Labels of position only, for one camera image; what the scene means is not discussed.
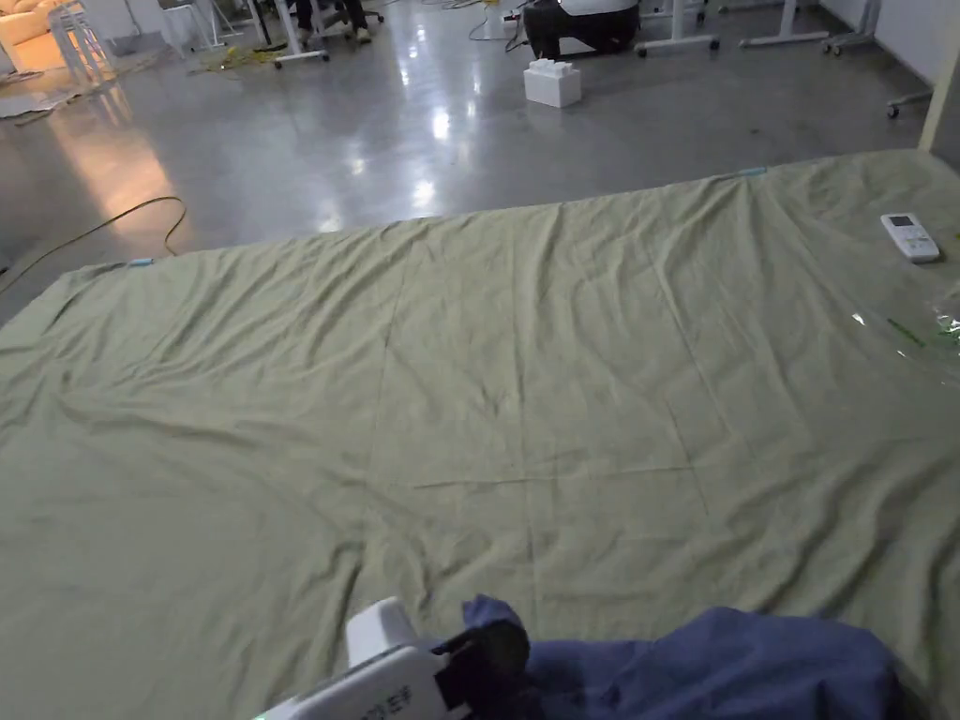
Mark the beige headboard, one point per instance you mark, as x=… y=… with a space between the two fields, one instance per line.
x=943 y=105

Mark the white foam block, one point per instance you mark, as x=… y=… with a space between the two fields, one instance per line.
x=553 y=82

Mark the clear plastic bag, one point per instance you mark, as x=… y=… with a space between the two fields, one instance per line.
x=926 y=334

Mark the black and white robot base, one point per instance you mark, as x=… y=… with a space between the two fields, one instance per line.
x=581 y=26

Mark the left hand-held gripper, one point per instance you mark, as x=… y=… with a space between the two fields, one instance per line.
x=367 y=675

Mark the dark blue shirt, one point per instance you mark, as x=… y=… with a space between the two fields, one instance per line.
x=720 y=667

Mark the pale sofa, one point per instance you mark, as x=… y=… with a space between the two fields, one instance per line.
x=30 y=34

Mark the bed with pale green sheet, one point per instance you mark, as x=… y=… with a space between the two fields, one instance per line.
x=525 y=360

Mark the white desk on wheels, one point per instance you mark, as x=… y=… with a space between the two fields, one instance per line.
x=296 y=34
x=787 y=26
x=679 y=26

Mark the white remote control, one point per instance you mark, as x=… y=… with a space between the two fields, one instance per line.
x=910 y=237

